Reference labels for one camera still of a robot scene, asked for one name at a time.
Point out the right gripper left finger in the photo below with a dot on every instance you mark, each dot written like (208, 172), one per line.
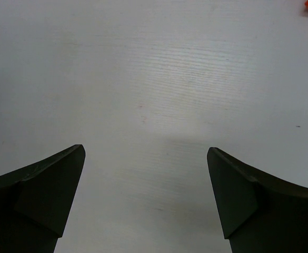
(35, 201)

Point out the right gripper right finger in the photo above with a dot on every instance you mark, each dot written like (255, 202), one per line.
(258, 211)

